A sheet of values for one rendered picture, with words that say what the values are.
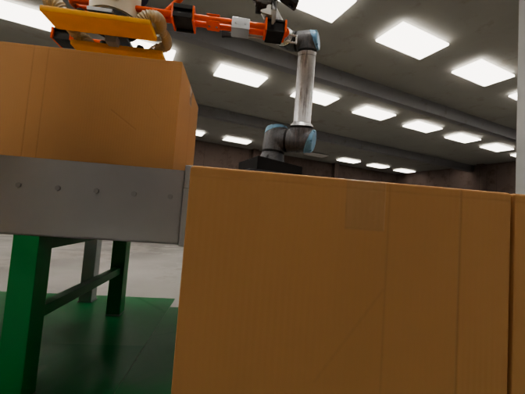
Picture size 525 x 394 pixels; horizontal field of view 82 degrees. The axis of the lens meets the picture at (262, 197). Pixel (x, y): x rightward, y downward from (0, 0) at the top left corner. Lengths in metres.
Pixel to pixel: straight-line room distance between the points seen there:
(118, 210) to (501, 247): 0.76
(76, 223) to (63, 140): 0.30
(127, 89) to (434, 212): 0.89
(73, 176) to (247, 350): 0.65
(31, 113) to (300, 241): 0.94
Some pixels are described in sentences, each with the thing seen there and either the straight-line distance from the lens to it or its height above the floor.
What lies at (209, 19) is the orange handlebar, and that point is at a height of 1.21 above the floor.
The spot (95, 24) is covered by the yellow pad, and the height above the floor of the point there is 1.09.
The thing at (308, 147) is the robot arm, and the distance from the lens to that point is 1.91.
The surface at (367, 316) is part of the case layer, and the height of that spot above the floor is 0.39.
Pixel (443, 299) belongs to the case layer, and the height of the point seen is 0.41.
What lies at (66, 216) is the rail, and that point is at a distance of 0.88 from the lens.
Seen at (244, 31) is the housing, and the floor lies 1.19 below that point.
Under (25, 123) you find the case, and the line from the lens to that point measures 1.13.
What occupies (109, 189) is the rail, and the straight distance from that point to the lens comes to 0.84.
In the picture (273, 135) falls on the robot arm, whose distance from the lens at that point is 1.97.
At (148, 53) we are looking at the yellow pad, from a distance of 1.37.
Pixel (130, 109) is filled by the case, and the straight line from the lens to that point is 1.02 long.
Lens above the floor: 0.49
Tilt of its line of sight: 4 degrees up
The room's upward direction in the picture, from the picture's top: 4 degrees clockwise
